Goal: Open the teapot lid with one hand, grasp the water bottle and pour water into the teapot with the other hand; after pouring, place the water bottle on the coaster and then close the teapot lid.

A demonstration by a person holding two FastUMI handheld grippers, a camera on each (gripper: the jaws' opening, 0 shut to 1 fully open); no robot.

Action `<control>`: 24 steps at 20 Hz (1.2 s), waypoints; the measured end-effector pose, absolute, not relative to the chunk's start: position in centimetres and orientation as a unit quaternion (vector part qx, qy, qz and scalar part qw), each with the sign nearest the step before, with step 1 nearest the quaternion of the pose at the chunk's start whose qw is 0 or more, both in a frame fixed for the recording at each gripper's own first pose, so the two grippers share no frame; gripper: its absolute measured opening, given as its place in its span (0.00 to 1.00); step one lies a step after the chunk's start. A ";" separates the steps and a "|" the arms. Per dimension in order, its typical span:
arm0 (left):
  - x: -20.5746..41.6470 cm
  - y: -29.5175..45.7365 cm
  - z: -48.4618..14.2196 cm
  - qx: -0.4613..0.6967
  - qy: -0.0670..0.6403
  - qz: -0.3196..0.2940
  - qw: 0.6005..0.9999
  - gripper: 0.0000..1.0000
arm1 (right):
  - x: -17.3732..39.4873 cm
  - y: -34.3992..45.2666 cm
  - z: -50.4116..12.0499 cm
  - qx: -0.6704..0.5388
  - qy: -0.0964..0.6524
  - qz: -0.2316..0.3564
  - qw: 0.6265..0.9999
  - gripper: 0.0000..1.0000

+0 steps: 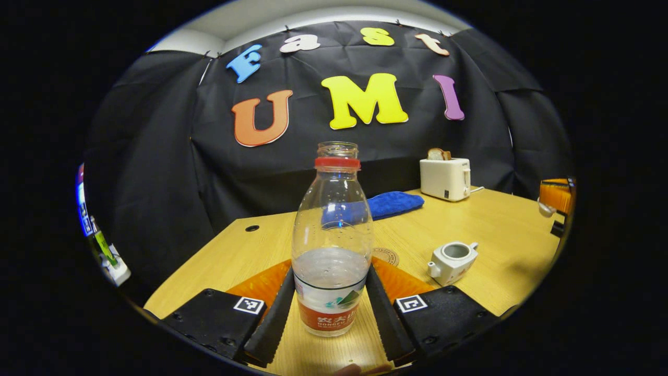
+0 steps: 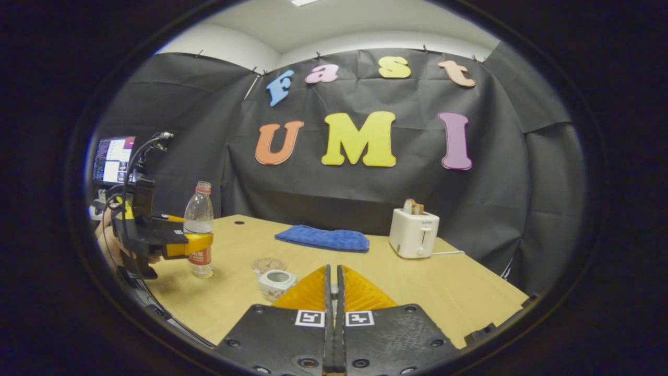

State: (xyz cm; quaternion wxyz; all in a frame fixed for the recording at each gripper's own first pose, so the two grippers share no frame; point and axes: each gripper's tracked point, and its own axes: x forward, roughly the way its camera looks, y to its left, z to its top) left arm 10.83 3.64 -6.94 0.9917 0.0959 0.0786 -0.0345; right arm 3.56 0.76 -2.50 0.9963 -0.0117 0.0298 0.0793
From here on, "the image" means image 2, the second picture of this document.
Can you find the white toaster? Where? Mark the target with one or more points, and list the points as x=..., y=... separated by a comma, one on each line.
x=413, y=235

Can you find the computer monitor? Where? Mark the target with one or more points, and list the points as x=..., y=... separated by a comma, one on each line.
x=112, y=159

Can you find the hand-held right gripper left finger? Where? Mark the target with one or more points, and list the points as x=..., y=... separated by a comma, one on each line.
x=282, y=339

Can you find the blue towel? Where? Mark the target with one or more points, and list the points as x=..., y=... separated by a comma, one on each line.
x=323, y=239

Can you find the white floral teacup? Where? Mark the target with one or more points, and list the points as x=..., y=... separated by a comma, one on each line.
x=276, y=284

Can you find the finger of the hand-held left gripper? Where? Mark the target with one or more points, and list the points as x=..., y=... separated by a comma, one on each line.
x=175, y=217
x=180, y=245

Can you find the round coaster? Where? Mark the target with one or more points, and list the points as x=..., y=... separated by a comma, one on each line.
x=269, y=263

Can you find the bread slice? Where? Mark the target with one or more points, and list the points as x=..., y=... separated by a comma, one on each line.
x=412, y=207

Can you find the black backdrop cloth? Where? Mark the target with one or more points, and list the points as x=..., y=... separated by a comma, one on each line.
x=496, y=209

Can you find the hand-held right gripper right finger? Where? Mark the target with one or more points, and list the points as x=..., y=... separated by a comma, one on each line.
x=391, y=339

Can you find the clear plastic water bottle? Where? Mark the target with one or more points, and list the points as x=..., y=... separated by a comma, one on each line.
x=199, y=209

